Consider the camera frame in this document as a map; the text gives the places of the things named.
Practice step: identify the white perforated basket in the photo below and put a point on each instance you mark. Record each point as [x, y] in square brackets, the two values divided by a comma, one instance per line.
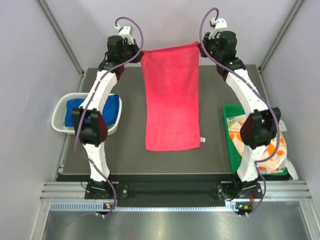
[59, 114]

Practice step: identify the pink microfiber towel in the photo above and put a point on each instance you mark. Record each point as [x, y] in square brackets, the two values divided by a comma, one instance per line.
[171, 78]

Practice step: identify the white slotted cable duct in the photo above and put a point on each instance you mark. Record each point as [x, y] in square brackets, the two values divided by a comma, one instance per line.
[60, 206]

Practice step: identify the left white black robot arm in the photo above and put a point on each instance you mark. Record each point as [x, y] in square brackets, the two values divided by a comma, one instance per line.
[89, 125]

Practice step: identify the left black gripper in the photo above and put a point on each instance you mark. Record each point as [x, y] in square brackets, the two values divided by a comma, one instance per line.
[134, 47]

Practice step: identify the blue folded towel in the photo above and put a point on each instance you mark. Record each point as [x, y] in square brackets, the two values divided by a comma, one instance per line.
[109, 113]

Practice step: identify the green plastic tray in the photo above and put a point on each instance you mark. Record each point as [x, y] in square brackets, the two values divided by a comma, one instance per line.
[234, 117]

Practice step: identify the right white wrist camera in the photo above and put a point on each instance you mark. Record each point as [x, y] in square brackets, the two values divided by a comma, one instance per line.
[218, 25]

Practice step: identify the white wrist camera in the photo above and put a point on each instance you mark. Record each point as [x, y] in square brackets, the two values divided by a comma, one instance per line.
[125, 32]
[218, 25]

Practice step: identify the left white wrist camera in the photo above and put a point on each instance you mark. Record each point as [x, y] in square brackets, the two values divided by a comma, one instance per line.
[125, 32]

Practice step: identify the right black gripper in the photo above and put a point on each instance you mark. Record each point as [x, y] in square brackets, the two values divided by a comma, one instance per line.
[207, 41]

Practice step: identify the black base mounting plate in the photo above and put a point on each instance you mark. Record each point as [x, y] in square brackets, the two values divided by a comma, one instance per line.
[130, 190]

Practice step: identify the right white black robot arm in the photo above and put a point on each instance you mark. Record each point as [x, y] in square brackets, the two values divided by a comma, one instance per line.
[262, 121]

